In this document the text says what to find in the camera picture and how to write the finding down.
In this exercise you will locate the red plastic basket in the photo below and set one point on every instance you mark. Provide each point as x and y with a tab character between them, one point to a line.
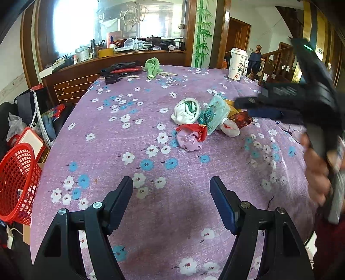
20	176

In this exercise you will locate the red framed white board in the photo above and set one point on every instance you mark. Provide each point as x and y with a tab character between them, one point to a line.
30	137

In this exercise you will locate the white knitted sock bundle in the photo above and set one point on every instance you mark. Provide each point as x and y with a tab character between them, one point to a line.
187	111

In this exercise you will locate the white plastic bag with red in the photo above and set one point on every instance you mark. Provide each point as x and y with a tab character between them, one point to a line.
229	128

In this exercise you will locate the black red folded umbrella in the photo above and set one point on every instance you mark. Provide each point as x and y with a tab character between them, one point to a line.
120	68

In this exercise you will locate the white paper cup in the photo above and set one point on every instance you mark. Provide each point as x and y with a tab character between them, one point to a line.
237	63

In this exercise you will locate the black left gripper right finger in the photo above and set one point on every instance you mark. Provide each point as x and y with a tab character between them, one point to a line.
284	255

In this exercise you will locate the red wrapper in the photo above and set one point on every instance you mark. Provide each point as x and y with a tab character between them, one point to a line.
199	130

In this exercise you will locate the eyeglasses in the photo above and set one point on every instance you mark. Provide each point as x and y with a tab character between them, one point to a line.
294	131

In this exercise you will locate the teal tissue pack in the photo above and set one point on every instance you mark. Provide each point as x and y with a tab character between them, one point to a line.
214	114

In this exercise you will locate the dark red snack packet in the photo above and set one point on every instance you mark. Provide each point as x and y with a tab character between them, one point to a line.
241	119

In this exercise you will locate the right hand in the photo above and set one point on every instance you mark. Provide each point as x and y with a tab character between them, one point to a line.
316	173

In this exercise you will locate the black key pouch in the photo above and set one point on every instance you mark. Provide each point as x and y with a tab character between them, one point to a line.
112	78

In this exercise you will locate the purple floral tablecloth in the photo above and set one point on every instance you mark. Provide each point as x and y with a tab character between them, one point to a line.
171	228

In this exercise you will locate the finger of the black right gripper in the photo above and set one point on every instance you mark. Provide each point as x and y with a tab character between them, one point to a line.
290	102
283	116

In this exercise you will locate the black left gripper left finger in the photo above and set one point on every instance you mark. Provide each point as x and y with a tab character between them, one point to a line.
60	256

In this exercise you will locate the green cloth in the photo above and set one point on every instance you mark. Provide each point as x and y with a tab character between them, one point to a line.
152	67

